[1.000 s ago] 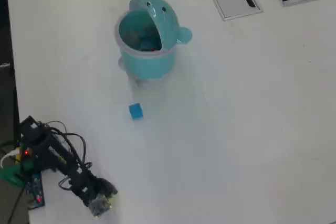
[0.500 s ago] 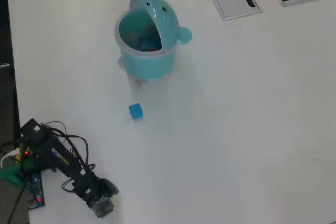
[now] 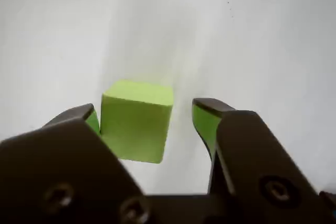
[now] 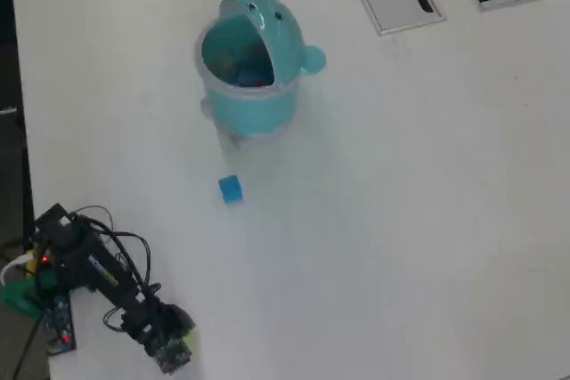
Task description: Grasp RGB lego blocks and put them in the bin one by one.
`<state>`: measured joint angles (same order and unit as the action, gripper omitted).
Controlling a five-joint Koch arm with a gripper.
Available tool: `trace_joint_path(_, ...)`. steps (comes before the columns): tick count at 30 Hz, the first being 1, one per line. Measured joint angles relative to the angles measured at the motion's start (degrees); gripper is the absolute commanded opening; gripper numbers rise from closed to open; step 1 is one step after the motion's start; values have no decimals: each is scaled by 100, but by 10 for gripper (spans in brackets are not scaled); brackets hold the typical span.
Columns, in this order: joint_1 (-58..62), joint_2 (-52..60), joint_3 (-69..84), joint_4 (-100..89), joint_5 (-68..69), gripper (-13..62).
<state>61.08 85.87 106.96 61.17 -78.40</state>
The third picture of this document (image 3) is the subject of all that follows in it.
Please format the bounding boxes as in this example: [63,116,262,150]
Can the green cube block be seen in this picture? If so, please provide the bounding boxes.
[100,79,175,164]

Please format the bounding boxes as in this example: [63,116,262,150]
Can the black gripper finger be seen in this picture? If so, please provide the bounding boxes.
[0,103,158,224]
[192,97,336,224]

